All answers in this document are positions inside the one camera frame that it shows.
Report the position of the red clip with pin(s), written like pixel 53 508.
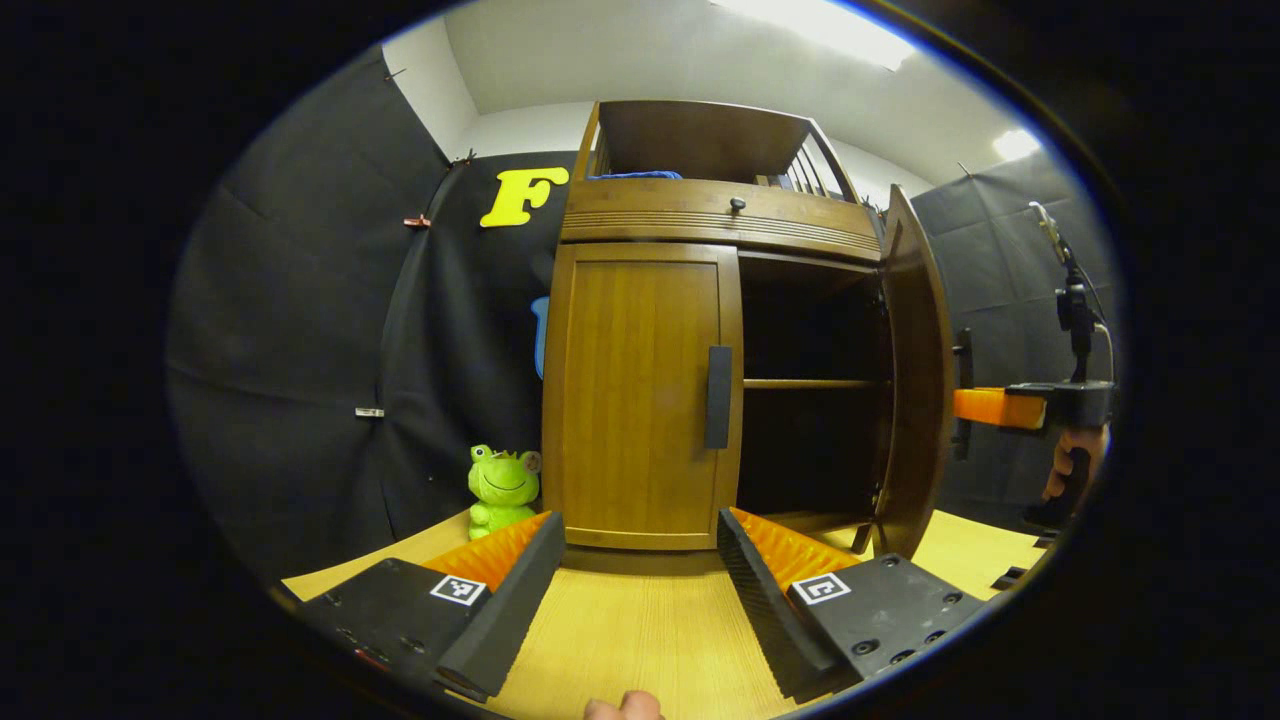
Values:
pixel 417 221

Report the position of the wooden shoe cabinet door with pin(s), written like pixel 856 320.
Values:
pixel 630 390
pixel 915 380

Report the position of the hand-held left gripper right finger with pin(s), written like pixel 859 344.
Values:
pixel 760 600

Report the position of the wooden cabinet shelf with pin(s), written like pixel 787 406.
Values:
pixel 810 383

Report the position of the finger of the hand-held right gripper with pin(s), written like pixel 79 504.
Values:
pixel 995 407

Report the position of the black backdrop cloth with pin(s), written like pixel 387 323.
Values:
pixel 300 350

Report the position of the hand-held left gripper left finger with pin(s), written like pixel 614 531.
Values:
pixel 515 590

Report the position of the small ceiling light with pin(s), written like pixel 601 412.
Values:
pixel 1015 144

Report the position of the wooden cabinet drawer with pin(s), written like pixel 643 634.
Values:
pixel 660 205

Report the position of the large ceiling light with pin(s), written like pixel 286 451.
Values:
pixel 820 25

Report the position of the blue cloth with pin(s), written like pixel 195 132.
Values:
pixel 635 176

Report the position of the green frog plush toy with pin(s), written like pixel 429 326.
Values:
pixel 503 490

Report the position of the wooden double-door shoe cabinet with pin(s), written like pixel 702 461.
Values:
pixel 700 135

